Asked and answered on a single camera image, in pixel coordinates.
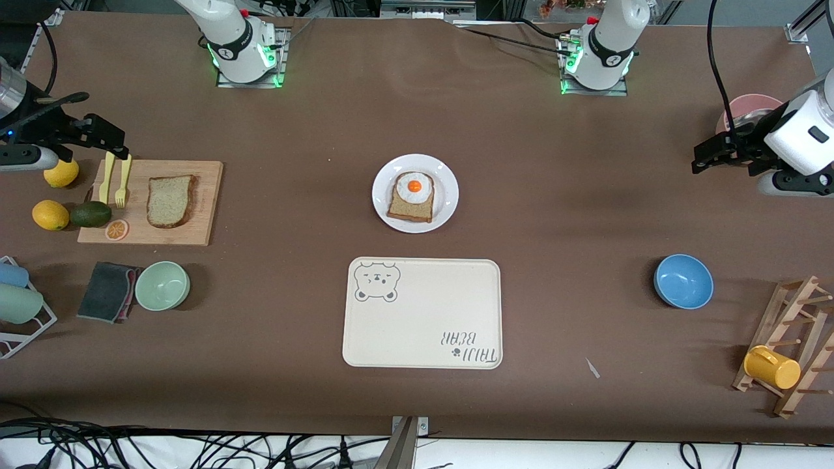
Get light blue cup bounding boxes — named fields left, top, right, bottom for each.
left=0, top=262, right=30, bottom=289

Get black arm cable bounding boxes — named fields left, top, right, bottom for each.
left=40, top=23, right=59, bottom=95
left=708, top=0, right=743, bottom=141

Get metal bracket plate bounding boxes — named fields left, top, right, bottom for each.
left=391, top=416, right=430, bottom=437

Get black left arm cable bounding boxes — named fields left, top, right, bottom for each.
left=708, top=0, right=743, bottom=141

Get yellow plastic knife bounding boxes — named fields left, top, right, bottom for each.
left=98, top=151, right=116, bottom=205

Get cream bear print tray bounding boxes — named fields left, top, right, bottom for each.
left=342, top=257, right=504, bottom=370

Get green avocado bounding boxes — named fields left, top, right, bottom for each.
left=69, top=201, right=113, bottom=229

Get aluminium frame rail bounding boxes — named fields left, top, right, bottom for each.
left=20, top=7, right=66, bottom=72

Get grey folded cloth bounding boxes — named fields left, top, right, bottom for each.
left=76, top=261, right=139, bottom=324

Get fried egg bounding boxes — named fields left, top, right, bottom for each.
left=395, top=171, right=433, bottom=203

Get grey equipment box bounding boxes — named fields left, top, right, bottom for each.
left=380, top=0, right=478, bottom=20

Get wooden mug rack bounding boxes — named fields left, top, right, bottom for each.
left=732, top=275, right=834, bottom=419

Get white wire rack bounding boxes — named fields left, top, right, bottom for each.
left=0, top=255, right=58, bottom=360

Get pink bowl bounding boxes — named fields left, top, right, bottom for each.
left=715, top=94, right=786, bottom=154

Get blue bowl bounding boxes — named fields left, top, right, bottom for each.
left=654, top=253, right=715, bottom=310

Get yellow lemon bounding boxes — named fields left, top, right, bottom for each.
left=44, top=158, right=80, bottom=188
left=32, top=199, right=70, bottom=231

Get black table cable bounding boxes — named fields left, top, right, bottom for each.
left=450, top=23, right=574, bottom=56

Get pale green bowl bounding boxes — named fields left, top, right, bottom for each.
left=134, top=261, right=192, bottom=311

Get white round plate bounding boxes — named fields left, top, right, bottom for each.
left=371, top=154, right=460, bottom=234

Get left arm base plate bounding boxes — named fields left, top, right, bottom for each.
left=557, top=29, right=629, bottom=97

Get plain bread slice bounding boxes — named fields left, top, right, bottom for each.
left=146, top=174, right=197, bottom=229

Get yellow plastic fork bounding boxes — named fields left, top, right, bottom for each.
left=115, top=154, right=132, bottom=209

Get tangled black floor cables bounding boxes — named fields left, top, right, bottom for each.
left=0, top=417, right=392, bottom=469

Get aluminium frame corner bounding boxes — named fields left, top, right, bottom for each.
left=785, top=0, right=834, bottom=45

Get grey metal profile bar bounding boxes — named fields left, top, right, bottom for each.
left=373, top=417, right=419, bottom=469

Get yellow mug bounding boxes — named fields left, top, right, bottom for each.
left=743, top=345, right=802, bottom=390

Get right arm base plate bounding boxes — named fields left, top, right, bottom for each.
left=216, top=26, right=291, bottom=89

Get pale green cup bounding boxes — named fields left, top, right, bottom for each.
left=0, top=284, right=44, bottom=325

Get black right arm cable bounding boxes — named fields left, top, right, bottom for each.
left=40, top=23, right=59, bottom=95

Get wooden cutting board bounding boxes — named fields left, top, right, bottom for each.
left=77, top=160, right=224, bottom=247

